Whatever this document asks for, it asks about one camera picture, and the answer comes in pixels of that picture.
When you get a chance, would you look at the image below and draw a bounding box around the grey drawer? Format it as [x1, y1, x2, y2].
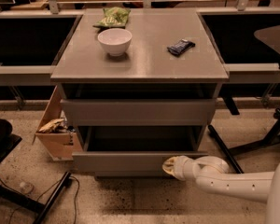
[61, 99, 216, 126]
[73, 126, 205, 177]

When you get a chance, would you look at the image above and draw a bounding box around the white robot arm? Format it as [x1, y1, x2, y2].
[162, 156, 280, 224]

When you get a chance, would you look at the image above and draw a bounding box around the grey drawer cabinet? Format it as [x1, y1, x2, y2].
[50, 7, 230, 179]

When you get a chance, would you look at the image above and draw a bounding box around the grey top drawer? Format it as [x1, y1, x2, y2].
[61, 99, 216, 126]

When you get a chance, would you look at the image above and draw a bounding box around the black stand right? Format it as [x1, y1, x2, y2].
[207, 105, 280, 175]

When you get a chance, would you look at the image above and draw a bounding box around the black stand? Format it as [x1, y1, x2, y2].
[0, 118, 73, 224]
[207, 105, 280, 175]

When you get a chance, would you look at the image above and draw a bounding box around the cardboard box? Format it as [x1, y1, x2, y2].
[35, 88, 82, 161]

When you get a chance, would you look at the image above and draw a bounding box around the dark blue snack bar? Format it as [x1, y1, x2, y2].
[167, 39, 196, 57]

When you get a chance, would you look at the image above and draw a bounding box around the crumpled snack bag in box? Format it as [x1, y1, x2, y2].
[38, 119, 64, 133]

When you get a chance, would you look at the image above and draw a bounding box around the white bowl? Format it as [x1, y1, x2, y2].
[98, 28, 133, 56]

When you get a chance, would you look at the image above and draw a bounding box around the green chip bag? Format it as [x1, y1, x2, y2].
[94, 7, 131, 28]

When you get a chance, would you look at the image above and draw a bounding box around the black stand left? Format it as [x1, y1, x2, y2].
[0, 118, 73, 224]

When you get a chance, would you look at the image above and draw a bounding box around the black floor cable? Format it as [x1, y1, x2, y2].
[0, 168, 81, 224]

